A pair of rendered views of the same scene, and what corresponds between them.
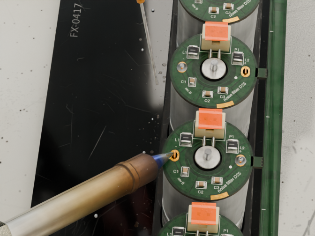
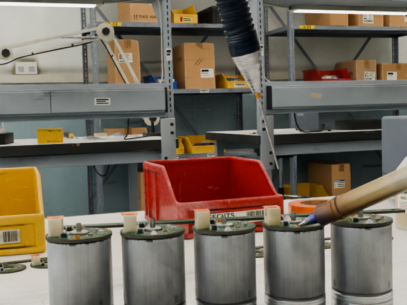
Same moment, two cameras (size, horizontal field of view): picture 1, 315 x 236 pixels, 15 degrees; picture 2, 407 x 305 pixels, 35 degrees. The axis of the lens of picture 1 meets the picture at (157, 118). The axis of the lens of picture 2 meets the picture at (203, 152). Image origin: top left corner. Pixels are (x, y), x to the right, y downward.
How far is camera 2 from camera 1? 0.41 m
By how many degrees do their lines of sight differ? 92
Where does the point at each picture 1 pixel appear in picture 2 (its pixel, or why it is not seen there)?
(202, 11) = (176, 230)
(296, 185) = not seen: outside the picture
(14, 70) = not seen: outside the picture
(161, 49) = not seen: outside the picture
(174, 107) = (244, 264)
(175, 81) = (240, 230)
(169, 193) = (318, 249)
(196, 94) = (247, 226)
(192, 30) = (180, 255)
